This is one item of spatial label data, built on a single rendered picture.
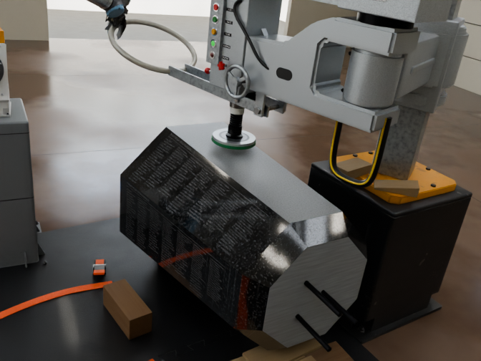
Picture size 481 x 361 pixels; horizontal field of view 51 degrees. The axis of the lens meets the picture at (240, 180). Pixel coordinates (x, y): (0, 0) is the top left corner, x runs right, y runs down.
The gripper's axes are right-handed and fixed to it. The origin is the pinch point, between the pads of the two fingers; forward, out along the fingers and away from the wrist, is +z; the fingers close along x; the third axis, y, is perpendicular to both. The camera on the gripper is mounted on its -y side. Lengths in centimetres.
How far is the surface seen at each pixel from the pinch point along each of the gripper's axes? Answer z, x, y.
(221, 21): -52, 59, 35
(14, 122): 32, -12, 64
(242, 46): -49, 73, 41
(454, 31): -86, 149, 8
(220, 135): -1, 80, 39
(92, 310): 88, 64, 99
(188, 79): -12, 52, 24
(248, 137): -5, 92, 34
